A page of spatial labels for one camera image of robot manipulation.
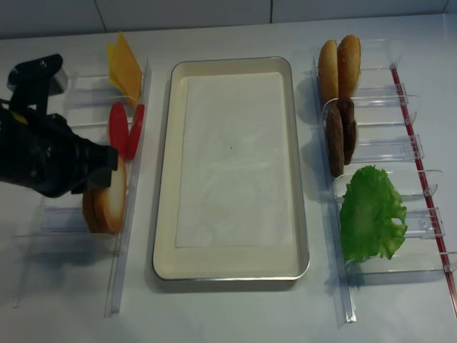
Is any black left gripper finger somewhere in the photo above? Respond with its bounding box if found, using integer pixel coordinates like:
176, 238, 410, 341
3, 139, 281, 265
85, 140, 119, 172
71, 169, 112, 194

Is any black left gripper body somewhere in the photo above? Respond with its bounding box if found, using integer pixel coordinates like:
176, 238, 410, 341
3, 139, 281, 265
1, 107, 94, 198

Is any left red tomato slice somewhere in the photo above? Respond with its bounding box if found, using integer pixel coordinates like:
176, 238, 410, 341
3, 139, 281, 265
107, 101, 129, 159

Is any red tomato slice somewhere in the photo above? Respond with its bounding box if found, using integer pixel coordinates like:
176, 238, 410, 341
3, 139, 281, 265
107, 101, 129, 159
126, 104, 145, 160

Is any right red tomato slice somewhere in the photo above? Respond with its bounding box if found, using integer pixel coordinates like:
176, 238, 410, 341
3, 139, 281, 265
126, 104, 145, 160

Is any orange cheese slice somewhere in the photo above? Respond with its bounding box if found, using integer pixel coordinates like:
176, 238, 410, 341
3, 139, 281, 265
111, 32, 142, 109

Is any yellow cheese slice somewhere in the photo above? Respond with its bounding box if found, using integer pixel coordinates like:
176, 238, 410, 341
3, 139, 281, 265
107, 44, 124, 92

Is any left brown meat patty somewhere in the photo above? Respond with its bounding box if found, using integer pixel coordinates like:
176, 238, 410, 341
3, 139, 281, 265
326, 103, 344, 177

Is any brown meat patty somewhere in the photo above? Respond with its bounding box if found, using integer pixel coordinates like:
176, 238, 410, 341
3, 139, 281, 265
336, 99, 357, 165
326, 103, 344, 177

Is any right brown meat patty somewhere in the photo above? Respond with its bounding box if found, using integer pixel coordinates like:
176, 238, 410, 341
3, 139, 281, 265
336, 99, 357, 165

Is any green lettuce leaf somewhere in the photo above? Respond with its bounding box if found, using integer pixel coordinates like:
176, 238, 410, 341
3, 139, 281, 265
339, 165, 408, 262

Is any left clear acrylic rack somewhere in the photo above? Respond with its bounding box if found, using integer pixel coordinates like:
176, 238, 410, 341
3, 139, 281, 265
1, 73, 146, 317

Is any clear acrylic rack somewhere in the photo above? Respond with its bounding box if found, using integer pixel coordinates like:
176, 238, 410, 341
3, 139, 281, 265
1, 73, 146, 317
311, 60, 456, 324

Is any cream metal tray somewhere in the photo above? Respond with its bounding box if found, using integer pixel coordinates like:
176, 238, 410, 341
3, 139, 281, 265
152, 57, 310, 281

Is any white paper liner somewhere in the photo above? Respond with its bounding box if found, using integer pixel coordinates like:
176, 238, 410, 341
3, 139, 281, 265
176, 72, 293, 247

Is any left bun half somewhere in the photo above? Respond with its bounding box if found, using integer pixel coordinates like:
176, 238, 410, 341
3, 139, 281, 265
318, 40, 338, 101

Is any bun half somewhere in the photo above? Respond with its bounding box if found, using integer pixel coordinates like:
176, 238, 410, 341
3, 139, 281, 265
337, 34, 361, 99
318, 40, 338, 101

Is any right bun half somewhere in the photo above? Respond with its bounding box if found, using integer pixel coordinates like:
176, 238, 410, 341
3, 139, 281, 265
337, 34, 361, 99

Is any right clear acrylic rack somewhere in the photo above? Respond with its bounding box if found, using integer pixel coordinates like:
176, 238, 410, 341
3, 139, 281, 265
311, 60, 456, 324

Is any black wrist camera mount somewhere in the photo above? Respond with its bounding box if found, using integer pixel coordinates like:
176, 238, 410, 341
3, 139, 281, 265
7, 54, 68, 116

